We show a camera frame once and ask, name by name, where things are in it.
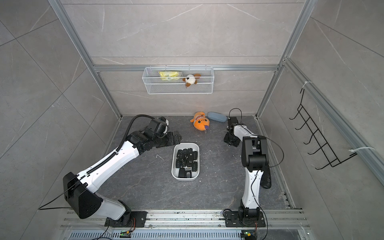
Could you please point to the white storage box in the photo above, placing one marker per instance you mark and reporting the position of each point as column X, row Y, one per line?
column 175, row 171

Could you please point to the black wall hook rack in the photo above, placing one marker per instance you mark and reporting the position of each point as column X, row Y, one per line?
column 322, row 144

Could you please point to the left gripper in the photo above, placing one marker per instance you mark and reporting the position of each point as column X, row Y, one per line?
column 170, row 141

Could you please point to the brown white plush dog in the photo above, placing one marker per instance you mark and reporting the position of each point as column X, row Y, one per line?
column 191, row 80

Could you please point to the orange plush toy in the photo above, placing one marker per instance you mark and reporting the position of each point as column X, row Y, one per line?
column 200, row 121

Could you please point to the black silver car key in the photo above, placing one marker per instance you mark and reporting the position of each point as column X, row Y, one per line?
column 185, row 173

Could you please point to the yellow packet in basket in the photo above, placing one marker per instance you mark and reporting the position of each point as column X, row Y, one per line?
column 170, row 75

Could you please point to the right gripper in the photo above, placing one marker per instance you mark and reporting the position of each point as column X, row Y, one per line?
column 226, row 140

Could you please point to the aluminium mounting rail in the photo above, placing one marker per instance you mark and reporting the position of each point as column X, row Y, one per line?
column 286, row 219

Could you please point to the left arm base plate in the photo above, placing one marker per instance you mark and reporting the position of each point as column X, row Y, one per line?
column 135, row 219

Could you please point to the blue glasses case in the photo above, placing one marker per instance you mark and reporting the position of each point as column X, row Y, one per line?
column 217, row 117

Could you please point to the white wire wall basket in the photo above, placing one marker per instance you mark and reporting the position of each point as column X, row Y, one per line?
column 155, row 86

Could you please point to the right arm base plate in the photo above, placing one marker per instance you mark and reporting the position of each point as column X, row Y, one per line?
column 244, row 218

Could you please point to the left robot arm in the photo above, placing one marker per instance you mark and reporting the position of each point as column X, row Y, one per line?
column 80, row 190

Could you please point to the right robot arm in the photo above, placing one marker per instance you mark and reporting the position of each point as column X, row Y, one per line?
column 255, row 160

